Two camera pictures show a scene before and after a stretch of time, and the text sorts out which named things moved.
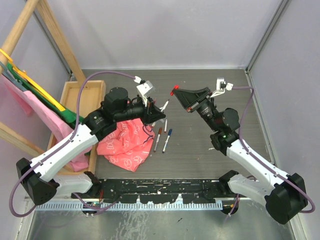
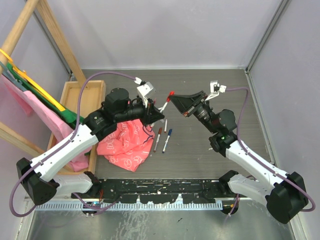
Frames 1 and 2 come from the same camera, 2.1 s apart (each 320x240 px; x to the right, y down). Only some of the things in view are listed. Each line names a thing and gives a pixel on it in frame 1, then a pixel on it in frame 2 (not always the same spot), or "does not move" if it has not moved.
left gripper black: [151, 113] does not move
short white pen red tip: [165, 105] does not move
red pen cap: [175, 87] → [171, 93]
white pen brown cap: [160, 130] does not move
